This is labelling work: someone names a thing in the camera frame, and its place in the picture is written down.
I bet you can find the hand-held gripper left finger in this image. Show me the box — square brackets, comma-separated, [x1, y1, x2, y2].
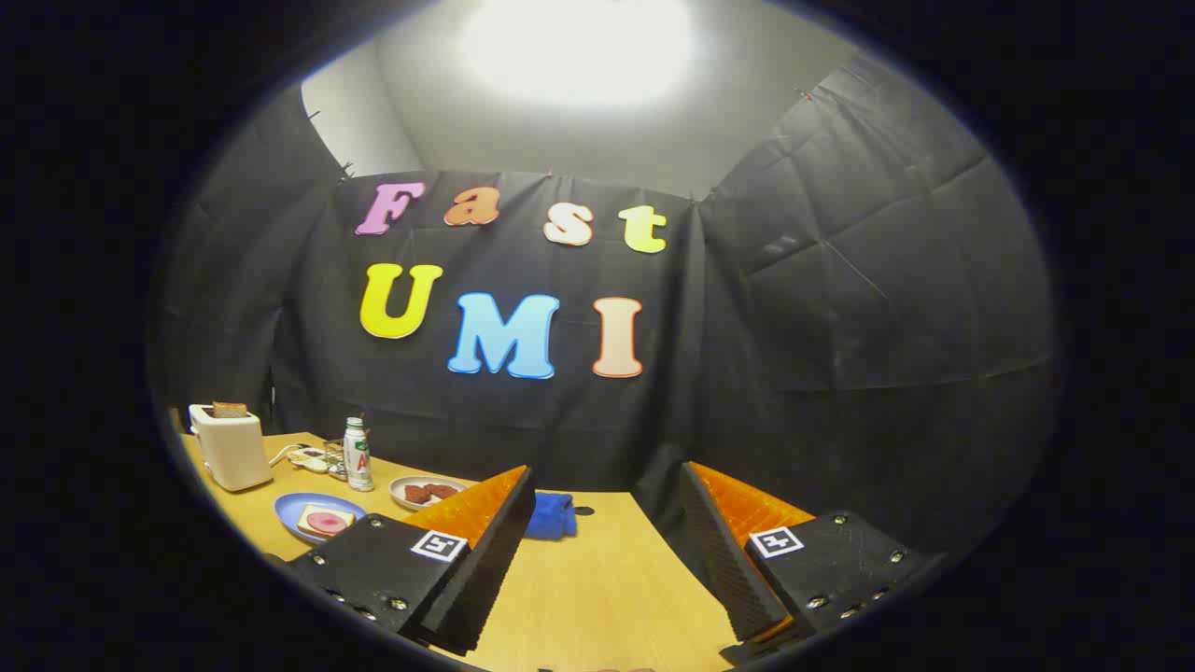
[285, 464, 538, 657]

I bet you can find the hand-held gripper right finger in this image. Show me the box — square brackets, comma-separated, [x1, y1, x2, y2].
[679, 460, 944, 656]

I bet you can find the blue folded towel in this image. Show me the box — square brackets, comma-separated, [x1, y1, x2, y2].
[523, 492, 578, 541]

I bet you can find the beige round plate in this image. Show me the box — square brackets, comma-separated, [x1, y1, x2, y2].
[388, 475, 471, 512]

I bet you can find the white drink bottle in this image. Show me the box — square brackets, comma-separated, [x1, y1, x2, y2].
[343, 416, 375, 493]

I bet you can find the white bread slice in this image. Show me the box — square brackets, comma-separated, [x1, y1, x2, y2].
[296, 504, 357, 539]

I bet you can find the blue plate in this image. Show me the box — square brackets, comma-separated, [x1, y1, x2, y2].
[274, 492, 368, 547]

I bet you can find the black backdrop cloth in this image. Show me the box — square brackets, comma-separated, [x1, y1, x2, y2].
[149, 51, 1061, 561]

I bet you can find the white toaster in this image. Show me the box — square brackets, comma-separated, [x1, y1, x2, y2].
[189, 403, 274, 493]

